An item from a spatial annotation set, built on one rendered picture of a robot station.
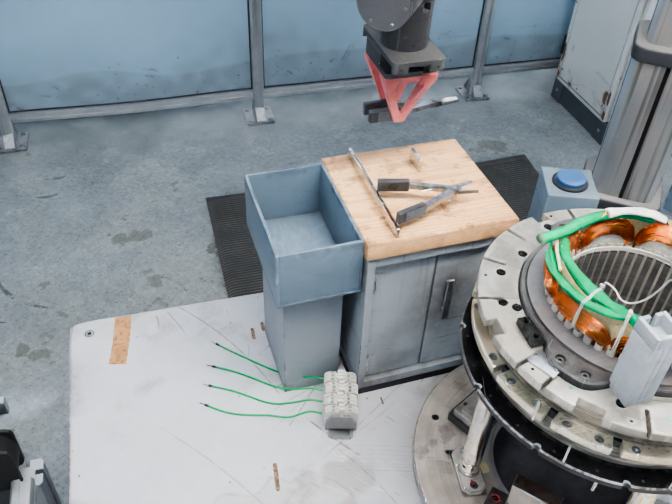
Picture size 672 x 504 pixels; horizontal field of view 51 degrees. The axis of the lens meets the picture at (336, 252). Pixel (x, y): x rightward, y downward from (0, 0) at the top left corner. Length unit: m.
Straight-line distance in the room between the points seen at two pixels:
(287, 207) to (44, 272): 1.59
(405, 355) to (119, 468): 0.41
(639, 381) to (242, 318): 0.66
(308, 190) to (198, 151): 1.97
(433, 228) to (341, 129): 2.22
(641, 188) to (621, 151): 0.07
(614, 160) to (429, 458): 0.56
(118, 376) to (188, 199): 1.65
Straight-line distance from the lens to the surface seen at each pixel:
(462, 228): 0.87
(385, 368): 1.03
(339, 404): 0.98
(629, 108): 1.17
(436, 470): 0.96
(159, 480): 0.98
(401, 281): 0.91
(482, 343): 0.75
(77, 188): 2.82
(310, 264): 0.83
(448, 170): 0.97
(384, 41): 0.84
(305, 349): 0.98
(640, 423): 0.69
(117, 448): 1.02
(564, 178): 1.04
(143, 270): 2.41
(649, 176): 1.23
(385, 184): 0.88
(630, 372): 0.67
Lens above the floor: 1.61
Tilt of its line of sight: 41 degrees down
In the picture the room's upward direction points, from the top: 3 degrees clockwise
